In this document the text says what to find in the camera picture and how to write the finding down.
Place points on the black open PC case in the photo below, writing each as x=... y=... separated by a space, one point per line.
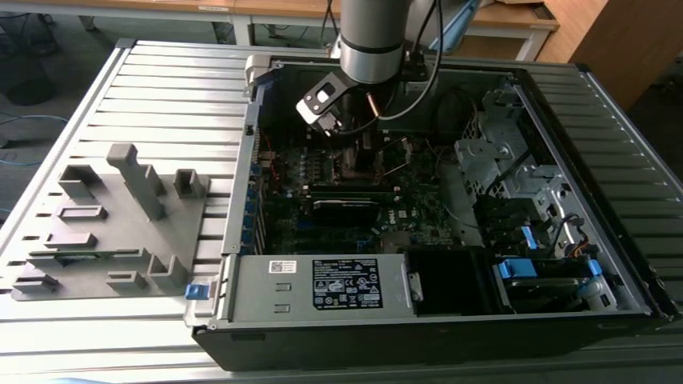
x=374 y=344

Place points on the small blue plastic clip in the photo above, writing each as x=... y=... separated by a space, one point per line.
x=594 y=268
x=527 y=238

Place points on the green motherboard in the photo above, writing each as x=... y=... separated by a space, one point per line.
x=417 y=200

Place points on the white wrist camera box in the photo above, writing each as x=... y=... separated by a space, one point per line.
x=323 y=98

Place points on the grey parts rack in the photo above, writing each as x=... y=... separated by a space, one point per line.
x=128 y=236

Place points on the dark hard disk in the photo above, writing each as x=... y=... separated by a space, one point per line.
x=539 y=286

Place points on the CPU socket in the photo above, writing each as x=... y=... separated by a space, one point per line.
x=369 y=178

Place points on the blue case latch tab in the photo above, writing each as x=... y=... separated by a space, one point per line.
x=195 y=292

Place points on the black plastic fan shroud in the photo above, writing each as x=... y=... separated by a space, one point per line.
x=449 y=280

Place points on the wooden desk white frame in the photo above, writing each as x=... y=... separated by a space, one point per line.
x=523 y=20
x=134 y=4

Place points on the wooden cabinet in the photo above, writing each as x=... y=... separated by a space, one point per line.
x=630 y=40

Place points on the black office chair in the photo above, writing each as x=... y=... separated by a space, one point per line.
x=27 y=80

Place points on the dark installed RAM stick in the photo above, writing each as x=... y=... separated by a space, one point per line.
x=353 y=188

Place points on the silver metal drive cage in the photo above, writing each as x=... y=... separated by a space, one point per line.
x=481 y=152

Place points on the black graphics card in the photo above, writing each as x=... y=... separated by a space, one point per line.
x=345 y=212

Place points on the grey power supply unit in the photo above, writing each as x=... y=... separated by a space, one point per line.
x=257 y=296

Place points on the blue disk carrier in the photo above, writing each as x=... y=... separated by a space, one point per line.
x=518 y=268

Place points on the dark chipset heat sink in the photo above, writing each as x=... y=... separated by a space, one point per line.
x=397 y=242

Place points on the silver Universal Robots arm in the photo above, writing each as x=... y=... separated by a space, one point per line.
x=374 y=40

